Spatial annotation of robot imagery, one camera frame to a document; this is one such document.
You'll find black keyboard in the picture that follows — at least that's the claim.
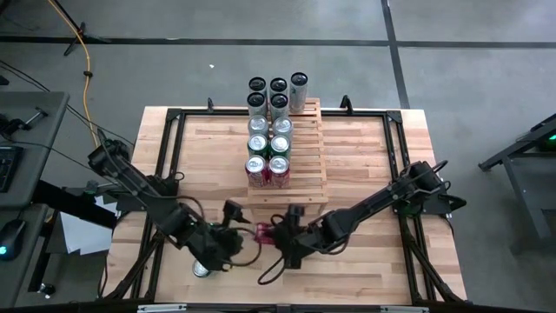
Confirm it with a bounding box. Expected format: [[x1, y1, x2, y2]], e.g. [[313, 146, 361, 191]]
[[0, 145, 23, 193]]

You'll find grey side table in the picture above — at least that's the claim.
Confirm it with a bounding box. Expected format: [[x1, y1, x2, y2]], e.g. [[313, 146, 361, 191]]
[[477, 112, 556, 253]]

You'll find black caster wheel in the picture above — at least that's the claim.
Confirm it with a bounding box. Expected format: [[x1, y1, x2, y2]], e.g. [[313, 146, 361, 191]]
[[36, 282, 57, 299]]

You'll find yellow power cable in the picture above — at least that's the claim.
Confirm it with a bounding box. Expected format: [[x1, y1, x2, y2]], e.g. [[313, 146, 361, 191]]
[[46, 0, 100, 148]]

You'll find black tool on desk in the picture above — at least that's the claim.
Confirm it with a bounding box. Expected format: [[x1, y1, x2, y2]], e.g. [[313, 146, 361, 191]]
[[0, 106, 50, 136]]

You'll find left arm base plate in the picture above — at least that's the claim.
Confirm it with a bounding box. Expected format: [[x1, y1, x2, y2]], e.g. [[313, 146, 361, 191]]
[[116, 173, 180, 214]]

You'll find pink and silver can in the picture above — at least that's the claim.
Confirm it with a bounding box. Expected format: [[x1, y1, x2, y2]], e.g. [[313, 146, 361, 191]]
[[272, 116, 295, 138], [247, 114, 270, 137]]

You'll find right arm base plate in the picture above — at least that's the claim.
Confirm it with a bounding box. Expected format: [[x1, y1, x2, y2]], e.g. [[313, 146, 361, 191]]
[[388, 180, 468, 215]]

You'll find green soda can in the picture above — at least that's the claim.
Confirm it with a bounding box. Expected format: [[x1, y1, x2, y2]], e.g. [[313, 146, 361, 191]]
[[268, 134, 292, 160], [247, 133, 269, 158], [192, 259, 214, 278]]

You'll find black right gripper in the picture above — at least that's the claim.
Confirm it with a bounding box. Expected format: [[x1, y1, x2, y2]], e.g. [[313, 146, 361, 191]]
[[271, 203, 316, 270]]

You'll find white paper sheet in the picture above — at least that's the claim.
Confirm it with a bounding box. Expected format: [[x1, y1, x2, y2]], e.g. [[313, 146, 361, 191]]
[[59, 195, 119, 256]]

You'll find grey desk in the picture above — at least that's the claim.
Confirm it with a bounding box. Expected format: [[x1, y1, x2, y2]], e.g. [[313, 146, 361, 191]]
[[0, 90, 70, 308]]

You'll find black computer mouse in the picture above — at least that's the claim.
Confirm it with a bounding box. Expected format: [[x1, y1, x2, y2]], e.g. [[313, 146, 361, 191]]
[[0, 219, 27, 261]]

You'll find black tripod stand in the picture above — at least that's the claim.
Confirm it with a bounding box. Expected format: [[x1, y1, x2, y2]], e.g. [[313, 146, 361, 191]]
[[51, 0, 112, 57]]

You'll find red soda can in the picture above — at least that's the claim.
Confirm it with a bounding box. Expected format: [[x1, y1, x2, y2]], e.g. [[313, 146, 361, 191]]
[[268, 155, 291, 190], [244, 154, 268, 189], [255, 222, 275, 246]]

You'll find black metal beam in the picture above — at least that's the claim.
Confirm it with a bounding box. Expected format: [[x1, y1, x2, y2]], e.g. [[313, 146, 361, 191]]
[[32, 178, 119, 230]]

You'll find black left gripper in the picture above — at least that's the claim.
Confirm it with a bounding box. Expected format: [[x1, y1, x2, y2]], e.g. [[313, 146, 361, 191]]
[[190, 200, 258, 273]]

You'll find wooden slatted shelf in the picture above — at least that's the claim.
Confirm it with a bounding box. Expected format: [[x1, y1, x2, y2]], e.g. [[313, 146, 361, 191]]
[[246, 97, 330, 217]]

